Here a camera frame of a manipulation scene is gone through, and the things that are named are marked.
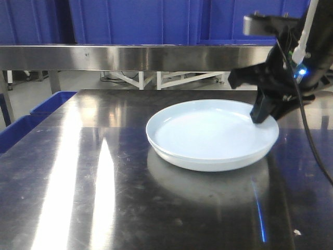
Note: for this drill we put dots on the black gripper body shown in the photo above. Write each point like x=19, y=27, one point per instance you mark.
x=272, y=77

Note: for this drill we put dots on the right blue plastic crate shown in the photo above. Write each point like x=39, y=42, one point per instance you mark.
x=222, y=21

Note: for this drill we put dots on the stainless steel shelf rail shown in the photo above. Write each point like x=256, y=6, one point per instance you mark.
x=131, y=58

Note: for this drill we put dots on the steel shelf leg left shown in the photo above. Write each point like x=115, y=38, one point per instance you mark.
x=54, y=81

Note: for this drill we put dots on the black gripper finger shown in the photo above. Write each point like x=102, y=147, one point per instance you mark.
x=280, y=109
x=262, y=107

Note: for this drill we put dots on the left blue plastic crate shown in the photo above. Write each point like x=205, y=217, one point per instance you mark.
x=36, y=22

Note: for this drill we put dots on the blue plastic crate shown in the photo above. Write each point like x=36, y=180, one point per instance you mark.
x=136, y=22
x=222, y=21
x=36, y=22

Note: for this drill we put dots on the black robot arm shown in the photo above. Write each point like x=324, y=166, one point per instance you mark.
x=296, y=67

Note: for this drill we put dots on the white round plate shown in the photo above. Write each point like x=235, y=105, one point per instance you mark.
x=210, y=135

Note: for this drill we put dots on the blue bin beside table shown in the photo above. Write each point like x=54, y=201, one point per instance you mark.
x=22, y=126

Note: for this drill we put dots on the white metal frame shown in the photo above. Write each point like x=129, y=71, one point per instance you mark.
x=164, y=79

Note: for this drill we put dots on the middle blue plastic crate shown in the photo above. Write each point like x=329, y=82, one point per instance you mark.
x=136, y=22

